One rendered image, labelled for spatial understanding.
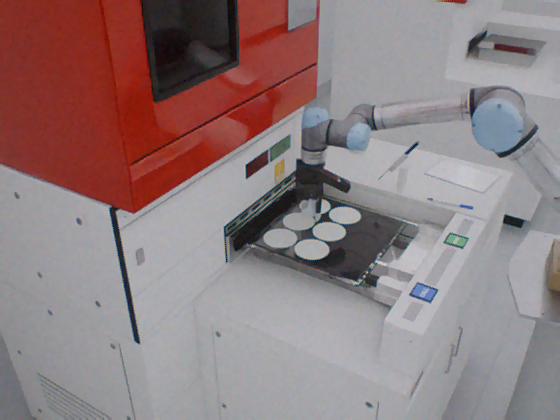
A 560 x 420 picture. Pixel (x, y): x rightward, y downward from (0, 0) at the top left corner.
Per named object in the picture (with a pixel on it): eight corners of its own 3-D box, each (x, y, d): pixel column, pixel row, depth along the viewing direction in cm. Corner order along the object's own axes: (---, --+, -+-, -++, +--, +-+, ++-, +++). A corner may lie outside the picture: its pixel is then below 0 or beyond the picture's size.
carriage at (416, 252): (373, 299, 153) (374, 291, 151) (420, 234, 179) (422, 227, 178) (401, 310, 149) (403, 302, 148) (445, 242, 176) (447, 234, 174)
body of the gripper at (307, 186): (295, 189, 175) (295, 154, 169) (323, 189, 175) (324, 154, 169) (295, 202, 169) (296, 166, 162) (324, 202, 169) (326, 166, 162)
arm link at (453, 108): (525, 72, 149) (349, 96, 171) (523, 84, 140) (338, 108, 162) (528, 114, 153) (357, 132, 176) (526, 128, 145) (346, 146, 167)
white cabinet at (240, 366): (211, 477, 201) (191, 303, 157) (335, 318, 270) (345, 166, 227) (378, 580, 172) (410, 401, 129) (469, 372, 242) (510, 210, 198)
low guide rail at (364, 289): (254, 254, 175) (253, 246, 174) (257, 251, 177) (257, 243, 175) (407, 312, 153) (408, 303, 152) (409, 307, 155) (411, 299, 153)
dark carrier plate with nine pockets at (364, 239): (250, 243, 168) (250, 241, 167) (307, 193, 192) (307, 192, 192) (356, 282, 152) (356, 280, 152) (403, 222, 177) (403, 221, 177)
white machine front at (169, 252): (134, 341, 144) (108, 208, 123) (296, 201, 203) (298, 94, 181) (143, 346, 142) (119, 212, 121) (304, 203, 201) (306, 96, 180)
